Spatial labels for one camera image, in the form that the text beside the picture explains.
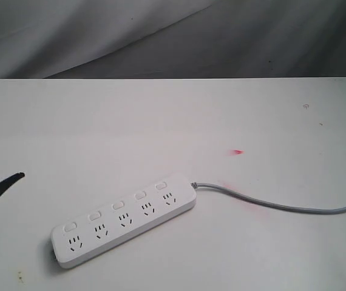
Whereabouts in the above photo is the grey power cable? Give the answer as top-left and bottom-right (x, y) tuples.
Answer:
(188, 181), (346, 216)

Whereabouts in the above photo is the white power strip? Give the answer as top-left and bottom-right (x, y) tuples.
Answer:
(50, 174), (197, 269)

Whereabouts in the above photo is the grey backdrop cloth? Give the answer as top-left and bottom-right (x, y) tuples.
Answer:
(0, 1), (346, 79)

